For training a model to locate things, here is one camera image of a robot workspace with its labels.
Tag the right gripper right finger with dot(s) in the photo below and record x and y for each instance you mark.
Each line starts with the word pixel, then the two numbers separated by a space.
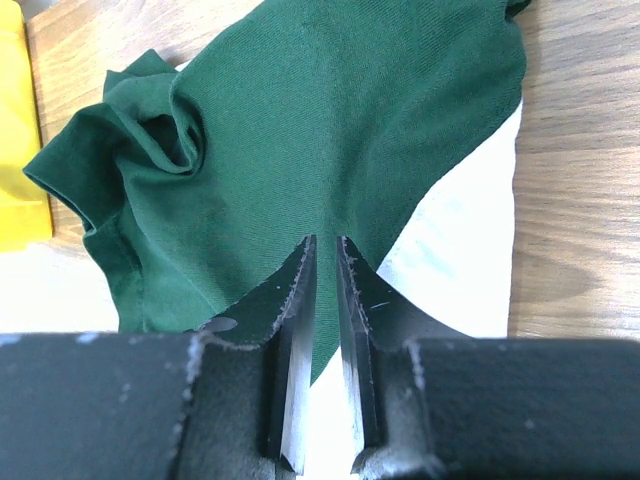
pixel 429 402

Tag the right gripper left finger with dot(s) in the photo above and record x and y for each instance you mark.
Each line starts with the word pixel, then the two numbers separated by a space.
pixel 228 400

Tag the white green raglan t-shirt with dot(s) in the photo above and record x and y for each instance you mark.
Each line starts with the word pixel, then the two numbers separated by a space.
pixel 390 122

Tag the yellow plastic bin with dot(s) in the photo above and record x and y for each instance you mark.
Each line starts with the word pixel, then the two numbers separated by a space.
pixel 25 209

